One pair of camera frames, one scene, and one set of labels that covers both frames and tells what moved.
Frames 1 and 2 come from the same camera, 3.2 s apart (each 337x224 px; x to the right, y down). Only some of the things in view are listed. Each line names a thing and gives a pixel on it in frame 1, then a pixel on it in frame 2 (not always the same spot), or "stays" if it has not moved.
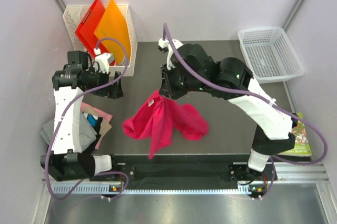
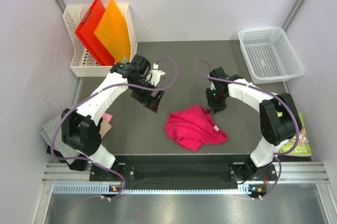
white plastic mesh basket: [270, 55] stays
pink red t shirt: [155, 118] → [193, 127]
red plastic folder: [87, 27] stays
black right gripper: [166, 89] → [211, 104]
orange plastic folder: [112, 25] stays
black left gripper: [104, 92] → [148, 101]
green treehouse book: [301, 146] stays
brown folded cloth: [105, 127] stays
